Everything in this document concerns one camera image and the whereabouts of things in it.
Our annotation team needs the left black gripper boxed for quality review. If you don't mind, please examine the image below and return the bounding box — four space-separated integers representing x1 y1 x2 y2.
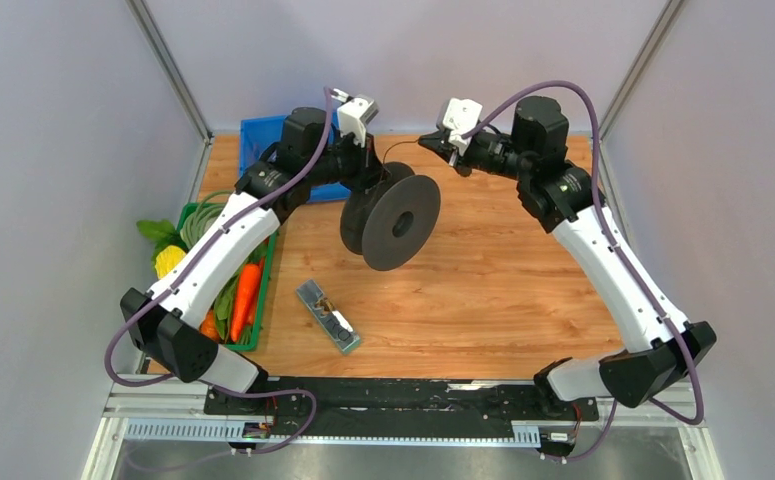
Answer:
304 127 390 194

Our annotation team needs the dark grey cable spool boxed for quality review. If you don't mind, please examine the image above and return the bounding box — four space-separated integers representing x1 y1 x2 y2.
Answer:
340 162 441 271

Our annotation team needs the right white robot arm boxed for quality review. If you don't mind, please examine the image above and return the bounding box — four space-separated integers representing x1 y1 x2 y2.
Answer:
418 96 717 419

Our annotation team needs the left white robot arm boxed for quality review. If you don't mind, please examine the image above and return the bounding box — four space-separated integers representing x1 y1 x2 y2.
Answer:
119 98 382 415

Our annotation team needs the blue divided plastic bin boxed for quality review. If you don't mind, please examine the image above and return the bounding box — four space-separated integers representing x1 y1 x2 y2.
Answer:
238 115 350 204

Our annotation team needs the orange toy carrot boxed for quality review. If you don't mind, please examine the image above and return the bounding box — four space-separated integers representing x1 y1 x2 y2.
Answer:
229 263 263 344

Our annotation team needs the grey circuit board strip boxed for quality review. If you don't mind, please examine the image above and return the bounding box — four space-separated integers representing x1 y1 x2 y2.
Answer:
296 279 361 355

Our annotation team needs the green toy leafy vegetable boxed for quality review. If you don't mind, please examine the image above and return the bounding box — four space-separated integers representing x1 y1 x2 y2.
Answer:
136 219 186 260

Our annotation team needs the toy napa cabbage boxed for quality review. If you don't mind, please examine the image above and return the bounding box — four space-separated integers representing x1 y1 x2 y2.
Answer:
152 245 187 279

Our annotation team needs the green vegetable crate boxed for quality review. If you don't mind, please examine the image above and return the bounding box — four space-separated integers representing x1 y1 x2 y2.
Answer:
207 234 277 352

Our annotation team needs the small orange toy pumpkin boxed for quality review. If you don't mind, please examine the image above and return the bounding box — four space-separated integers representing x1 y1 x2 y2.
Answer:
199 310 222 344

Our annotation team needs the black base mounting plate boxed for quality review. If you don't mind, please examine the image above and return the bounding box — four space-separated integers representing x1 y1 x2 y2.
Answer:
204 376 599 439

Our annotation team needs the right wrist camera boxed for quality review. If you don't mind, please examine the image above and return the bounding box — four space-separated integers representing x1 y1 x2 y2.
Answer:
437 97 482 156

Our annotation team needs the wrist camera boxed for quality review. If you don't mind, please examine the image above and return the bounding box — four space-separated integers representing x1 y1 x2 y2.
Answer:
332 89 379 147
437 97 482 156

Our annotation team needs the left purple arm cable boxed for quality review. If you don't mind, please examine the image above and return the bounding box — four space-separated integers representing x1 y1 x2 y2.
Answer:
103 86 335 458

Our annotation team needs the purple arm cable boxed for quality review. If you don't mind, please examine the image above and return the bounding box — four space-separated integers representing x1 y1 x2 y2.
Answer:
463 80 706 465
103 86 335 458

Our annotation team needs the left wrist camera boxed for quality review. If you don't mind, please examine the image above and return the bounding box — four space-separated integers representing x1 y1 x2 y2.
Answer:
332 89 379 147

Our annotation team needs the aluminium frame rail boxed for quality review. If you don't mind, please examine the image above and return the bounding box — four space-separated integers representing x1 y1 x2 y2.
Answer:
82 376 724 479

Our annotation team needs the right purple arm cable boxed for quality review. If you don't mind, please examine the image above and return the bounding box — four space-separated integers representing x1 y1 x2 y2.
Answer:
463 80 706 465

